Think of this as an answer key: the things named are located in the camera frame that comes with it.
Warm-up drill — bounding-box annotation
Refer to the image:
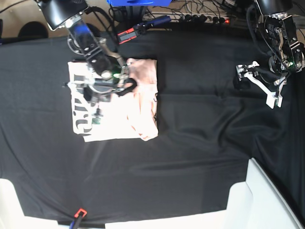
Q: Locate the black tablecloth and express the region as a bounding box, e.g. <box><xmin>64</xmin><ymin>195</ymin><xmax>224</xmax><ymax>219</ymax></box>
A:
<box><xmin>0</xmin><ymin>28</ymin><xmax>305</xmax><ymax>225</ymax></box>

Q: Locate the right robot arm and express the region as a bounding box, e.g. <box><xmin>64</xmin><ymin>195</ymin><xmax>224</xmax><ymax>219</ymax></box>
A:
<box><xmin>36</xmin><ymin>0</ymin><xmax>137</xmax><ymax>103</ymax></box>

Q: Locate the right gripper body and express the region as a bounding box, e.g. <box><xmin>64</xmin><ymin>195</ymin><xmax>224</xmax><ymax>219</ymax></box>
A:
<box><xmin>82</xmin><ymin>84</ymin><xmax>112</xmax><ymax>104</ymax></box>

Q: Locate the blue-handled red black clamp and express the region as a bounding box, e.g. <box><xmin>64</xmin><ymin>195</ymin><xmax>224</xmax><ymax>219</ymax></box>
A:
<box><xmin>117</xmin><ymin>15</ymin><xmax>171</xmax><ymax>44</ymax></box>

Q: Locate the light pink T-shirt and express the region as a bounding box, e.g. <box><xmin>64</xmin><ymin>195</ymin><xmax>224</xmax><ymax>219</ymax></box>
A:
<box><xmin>68</xmin><ymin>58</ymin><xmax>159</xmax><ymax>142</ymax></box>

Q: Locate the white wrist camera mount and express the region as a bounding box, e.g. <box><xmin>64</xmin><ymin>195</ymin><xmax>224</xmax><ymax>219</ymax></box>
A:
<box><xmin>245</xmin><ymin>61</ymin><xmax>287</xmax><ymax>109</ymax></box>
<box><xmin>63</xmin><ymin>80</ymin><xmax>103</xmax><ymax>129</ymax></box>

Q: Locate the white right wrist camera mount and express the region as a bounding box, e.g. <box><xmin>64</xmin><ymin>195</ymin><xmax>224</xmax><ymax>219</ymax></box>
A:
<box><xmin>63</xmin><ymin>80</ymin><xmax>103</xmax><ymax>129</ymax></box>

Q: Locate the red black clamp bottom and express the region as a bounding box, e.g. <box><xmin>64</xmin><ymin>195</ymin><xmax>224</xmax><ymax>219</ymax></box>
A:
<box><xmin>69</xmin><ymin>208</ymin><xmax>88</xmax><ymax>229</ymax></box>

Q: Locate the blue plastic object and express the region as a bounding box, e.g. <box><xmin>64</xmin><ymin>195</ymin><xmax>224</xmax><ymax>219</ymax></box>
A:
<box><xmin>107</xmin><ymin>0</ymin><xmax>172</xmax><ymax>7</ymax></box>

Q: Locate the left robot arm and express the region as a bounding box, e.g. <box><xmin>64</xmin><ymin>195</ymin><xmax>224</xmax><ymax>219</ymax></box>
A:
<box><xmin>234</xmin><ymin>0</ymin><xmax>305</xmax><ymax>92</ymax></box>

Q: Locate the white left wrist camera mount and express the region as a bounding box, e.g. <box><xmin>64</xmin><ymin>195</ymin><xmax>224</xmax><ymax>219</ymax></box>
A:
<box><xmin>245</xmin><ymin>61</ymin><xmax>287</xmax><ymax>109</ymax></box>

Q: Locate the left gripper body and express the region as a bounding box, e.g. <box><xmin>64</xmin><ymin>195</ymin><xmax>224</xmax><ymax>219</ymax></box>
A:
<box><xmin>233</xmin><ymin>64</ymin><xmax>253</xmax><ymax>90</ymax></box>

